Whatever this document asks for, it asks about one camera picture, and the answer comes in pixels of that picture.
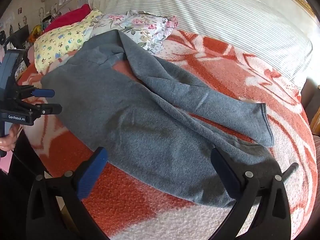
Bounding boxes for grey fleece pants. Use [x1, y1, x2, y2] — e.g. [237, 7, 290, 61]
[41, 30, 280, 207]

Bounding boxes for person's left hand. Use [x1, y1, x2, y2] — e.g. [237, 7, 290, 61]
[0, 124, 20, 152]

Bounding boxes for yellow cartoon print pillow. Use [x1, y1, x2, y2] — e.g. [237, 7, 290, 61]
[34, 10, 103, 72]

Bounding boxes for red folded cloth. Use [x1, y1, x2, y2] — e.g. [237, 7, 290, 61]
[43, 4, 91, 33]

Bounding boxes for floral folded cloth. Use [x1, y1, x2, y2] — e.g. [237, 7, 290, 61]
[91, 10, 178, 54]

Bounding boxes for white striped bedding roll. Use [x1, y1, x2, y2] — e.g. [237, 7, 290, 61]
[88, 0, 317, 88]

